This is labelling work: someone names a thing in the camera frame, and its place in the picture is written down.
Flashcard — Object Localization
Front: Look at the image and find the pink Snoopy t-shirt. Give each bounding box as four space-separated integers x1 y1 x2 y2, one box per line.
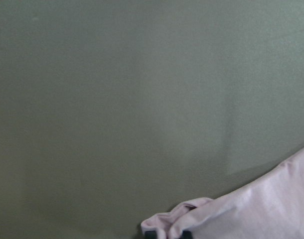
141 148 304 239

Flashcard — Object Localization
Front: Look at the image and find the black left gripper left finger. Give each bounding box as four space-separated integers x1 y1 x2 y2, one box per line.
145 231 157 239

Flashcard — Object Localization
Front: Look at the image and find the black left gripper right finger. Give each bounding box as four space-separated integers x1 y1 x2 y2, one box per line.
181 231 192 239

